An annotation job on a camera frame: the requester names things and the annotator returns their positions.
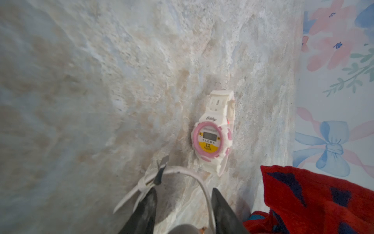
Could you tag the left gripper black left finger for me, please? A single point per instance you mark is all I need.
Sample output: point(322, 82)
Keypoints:
point(142, 221)

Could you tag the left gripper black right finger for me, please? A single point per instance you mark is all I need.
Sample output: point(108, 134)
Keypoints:
point(226, 221)

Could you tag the red blue patterned cloth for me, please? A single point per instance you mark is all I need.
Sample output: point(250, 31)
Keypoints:
point(303, 202)

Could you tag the pink white watch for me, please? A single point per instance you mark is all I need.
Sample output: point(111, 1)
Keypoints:
point(212, 136)

